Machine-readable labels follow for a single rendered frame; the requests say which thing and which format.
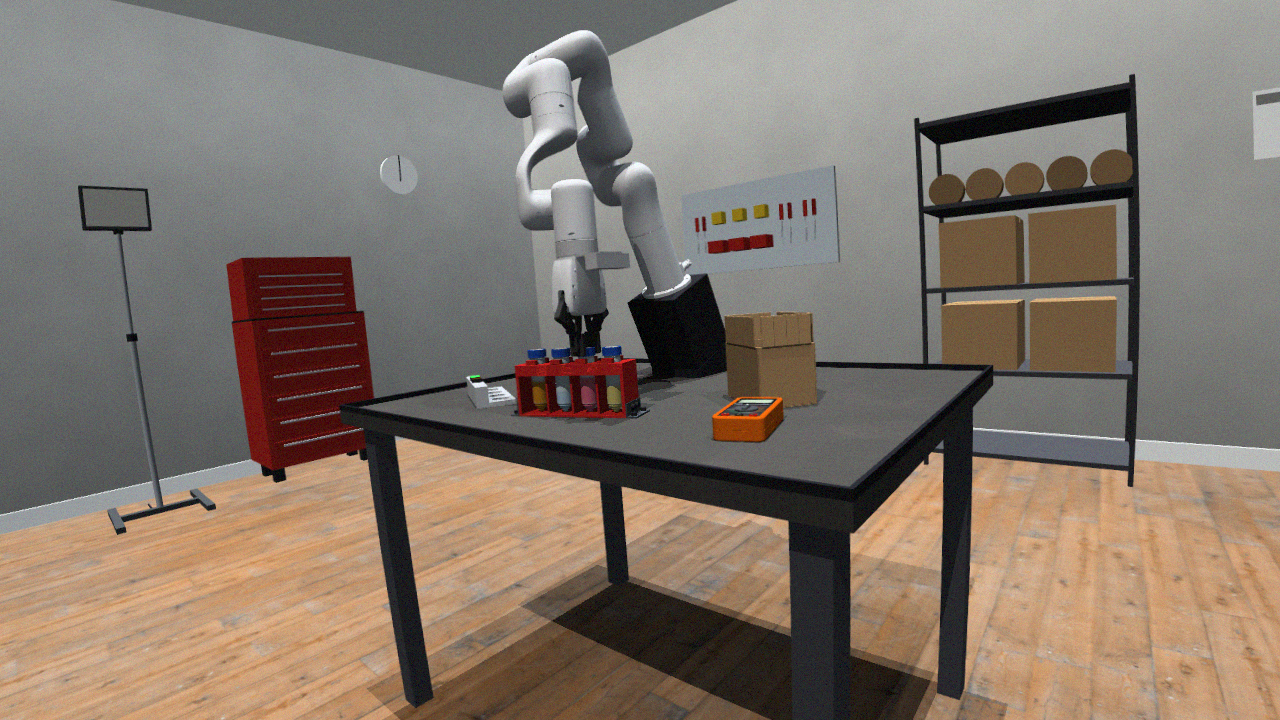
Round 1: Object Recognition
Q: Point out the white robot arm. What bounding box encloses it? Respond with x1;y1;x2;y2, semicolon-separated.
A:
503;29;691;299

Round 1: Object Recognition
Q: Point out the brown cardboard box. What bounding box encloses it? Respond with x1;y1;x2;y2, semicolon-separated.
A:
724;313;817;407

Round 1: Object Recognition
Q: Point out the orange digital multimeter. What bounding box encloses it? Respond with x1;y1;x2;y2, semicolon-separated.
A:
712;397;783;442

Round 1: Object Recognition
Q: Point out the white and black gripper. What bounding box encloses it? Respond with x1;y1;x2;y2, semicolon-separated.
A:
552;256;609;356

